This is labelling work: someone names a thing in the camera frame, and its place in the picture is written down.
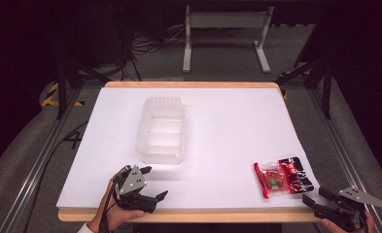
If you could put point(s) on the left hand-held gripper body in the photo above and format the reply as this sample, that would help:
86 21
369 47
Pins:
131 185

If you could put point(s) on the person's right hand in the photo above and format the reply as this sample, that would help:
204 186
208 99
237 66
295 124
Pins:
332 226

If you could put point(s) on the clear red snack packet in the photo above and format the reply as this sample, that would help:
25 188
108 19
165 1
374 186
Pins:
272 181

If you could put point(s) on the translucent plastic container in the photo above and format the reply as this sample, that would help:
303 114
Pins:
161 129

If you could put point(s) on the black metal stand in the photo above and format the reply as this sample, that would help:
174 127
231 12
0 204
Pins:
61 87
326 87

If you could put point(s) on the yellow and black hazard tape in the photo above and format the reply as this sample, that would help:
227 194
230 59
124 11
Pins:
51 93
284 94

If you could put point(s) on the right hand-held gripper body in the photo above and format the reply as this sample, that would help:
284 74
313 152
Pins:
344 207

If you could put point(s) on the black and red snack packet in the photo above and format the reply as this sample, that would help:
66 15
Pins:
300 179

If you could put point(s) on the person's left hand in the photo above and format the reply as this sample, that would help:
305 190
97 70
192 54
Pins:
115 215

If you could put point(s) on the white metal stand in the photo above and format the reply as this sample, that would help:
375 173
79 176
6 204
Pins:
227 20

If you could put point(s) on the white paper sheet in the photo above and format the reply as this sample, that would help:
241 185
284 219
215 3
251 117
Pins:
227 129

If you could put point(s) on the aluminium floor rail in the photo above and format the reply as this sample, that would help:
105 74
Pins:
33 171
340 155

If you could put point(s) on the white work board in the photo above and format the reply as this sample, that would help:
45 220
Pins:
191 215

